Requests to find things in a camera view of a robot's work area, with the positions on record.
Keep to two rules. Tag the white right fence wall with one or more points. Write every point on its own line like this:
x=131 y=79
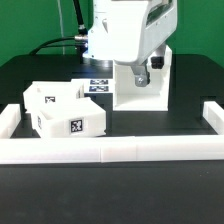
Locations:
x=213 y=113

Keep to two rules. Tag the white front drawer with tag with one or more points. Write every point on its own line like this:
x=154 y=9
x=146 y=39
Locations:
x=81 y=118

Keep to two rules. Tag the white drawer with tag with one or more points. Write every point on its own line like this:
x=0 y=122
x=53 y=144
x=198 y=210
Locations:
x=41 y=93
x=81 y=118

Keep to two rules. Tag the white front fence wall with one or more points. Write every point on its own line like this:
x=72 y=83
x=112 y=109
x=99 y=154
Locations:
x=111 y=149

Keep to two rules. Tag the white fence wall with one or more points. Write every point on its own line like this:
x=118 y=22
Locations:
x=213 y=113
x=9 y=120
x=111 y=149

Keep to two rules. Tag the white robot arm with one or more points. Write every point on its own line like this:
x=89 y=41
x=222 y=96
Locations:
x=127 y=32

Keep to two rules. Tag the white plate with fiducial tags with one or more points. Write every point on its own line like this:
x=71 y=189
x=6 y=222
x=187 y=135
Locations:
x=95 y=85

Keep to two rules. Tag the white left fence wall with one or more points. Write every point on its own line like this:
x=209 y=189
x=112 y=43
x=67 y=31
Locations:
x=9 y=120

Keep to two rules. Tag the white drawer cabinet box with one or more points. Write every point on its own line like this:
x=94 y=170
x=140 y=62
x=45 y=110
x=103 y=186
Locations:
x=154 y=97

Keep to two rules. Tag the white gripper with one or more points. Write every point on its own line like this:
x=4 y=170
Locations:
x=129 y=31

